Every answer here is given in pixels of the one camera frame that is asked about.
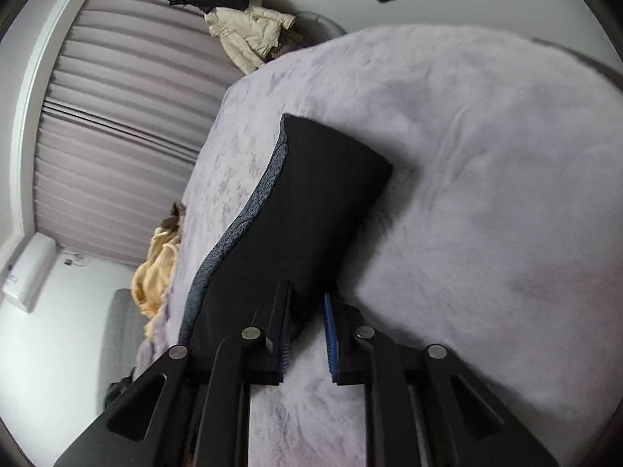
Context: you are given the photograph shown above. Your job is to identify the grey padded headboard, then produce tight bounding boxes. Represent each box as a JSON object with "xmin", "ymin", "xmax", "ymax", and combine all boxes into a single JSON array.
[{"xmin": 96, "ymin": 289, "xmax": 147, "ymax": 408}]

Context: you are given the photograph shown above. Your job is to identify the black grey pants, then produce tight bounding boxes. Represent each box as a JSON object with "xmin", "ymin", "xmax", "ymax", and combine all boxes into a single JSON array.
[{"xmin": 178, "ymin": 114, "xmax": 393, "ymax": 354}]

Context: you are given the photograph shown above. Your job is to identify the white wall air conditioner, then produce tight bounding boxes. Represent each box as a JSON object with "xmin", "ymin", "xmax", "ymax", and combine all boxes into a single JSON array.
[{"xmin": 2, "ymin": 233, "xmax": 57, "ymax": 313}]

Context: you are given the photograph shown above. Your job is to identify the yellow ribbed garment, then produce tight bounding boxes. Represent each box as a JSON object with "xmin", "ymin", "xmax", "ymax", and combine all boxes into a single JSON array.
[{"xmin": 131, "ymin": 201, "xmax": 186, "ymax": 341}]

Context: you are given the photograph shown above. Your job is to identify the grey pleated curtain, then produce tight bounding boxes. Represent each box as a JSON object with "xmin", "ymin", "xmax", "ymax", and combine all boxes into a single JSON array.
[{"xmin": 34, "ymin": 0, "xmax": 241, "ymax": 267}]

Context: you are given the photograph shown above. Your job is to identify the black clothing pile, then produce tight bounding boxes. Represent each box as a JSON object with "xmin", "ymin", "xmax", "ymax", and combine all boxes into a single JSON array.
[{"xmin": 104, "ymin": 373, "xmax": 133, "ymax": 409}]

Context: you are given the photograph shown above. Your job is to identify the beige puffer jacket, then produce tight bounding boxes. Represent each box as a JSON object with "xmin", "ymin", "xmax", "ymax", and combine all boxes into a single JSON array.
[{"xmin": 205, "ymin": 5, "xmax": 296, "ymax": 75}]

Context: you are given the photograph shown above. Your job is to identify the lavender plush bed blanket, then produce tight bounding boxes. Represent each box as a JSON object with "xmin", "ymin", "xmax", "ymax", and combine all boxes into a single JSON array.
[{"xmin": 136, "ymin": 25, "xmax": 622, "ymax": 466}]

